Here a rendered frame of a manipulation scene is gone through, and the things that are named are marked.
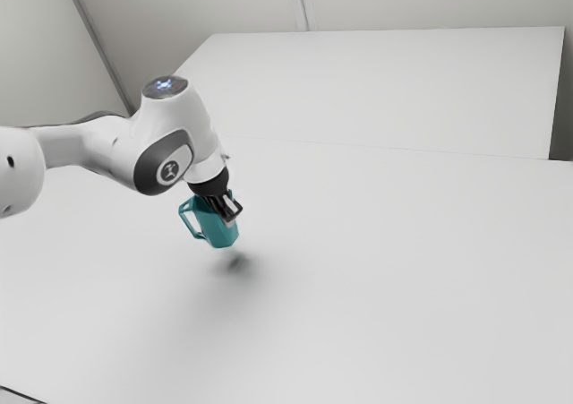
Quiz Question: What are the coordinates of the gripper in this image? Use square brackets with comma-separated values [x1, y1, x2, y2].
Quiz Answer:
[187, 170, 244, 224]

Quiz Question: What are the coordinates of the teal faceted mug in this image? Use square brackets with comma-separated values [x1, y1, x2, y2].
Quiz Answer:
[177, 188, 240, 249]

